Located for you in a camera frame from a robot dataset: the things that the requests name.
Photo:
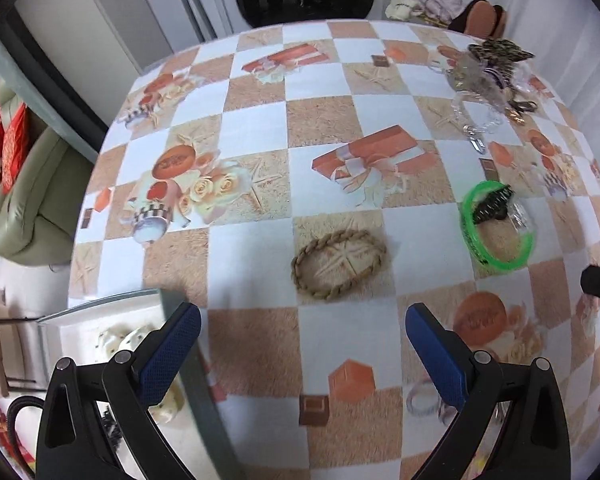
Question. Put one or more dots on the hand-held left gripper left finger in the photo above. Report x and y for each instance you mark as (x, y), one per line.
(172, 355)

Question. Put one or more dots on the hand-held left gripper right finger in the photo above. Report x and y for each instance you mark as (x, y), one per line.
(435, 360)

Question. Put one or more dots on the white shallow tray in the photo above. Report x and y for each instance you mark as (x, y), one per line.
(195, 440)

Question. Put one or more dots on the green plastic bangle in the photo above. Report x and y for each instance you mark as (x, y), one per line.
(467, 225)

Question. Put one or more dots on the black beaded hair clip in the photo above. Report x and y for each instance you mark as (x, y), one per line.
(490, 202)

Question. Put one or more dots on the pile of jewelry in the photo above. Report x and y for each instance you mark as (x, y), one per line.
(480, 85)

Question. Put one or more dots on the cream polka dot scrunchie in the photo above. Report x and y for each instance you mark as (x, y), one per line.
(112, 340)

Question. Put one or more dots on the checkered printed tablecloth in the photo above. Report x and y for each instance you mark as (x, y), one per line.
(260, 240)

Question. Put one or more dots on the silver carabiner keyring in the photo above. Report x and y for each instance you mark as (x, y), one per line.
(475, 137)

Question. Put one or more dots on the green leather sofa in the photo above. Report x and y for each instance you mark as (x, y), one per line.
(30, 195)

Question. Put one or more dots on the leopard print bow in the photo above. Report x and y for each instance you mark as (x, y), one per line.
(500, 51)

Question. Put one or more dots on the brown slippers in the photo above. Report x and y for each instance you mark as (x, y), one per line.
(485, 17)

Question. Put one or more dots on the cream cloth heap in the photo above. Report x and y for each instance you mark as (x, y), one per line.
(425, 0)

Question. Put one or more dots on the white cabinet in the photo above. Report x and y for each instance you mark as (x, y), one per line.
(80, 25)

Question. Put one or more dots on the metal pole with red ribbon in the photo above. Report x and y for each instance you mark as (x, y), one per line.
(192, 5)

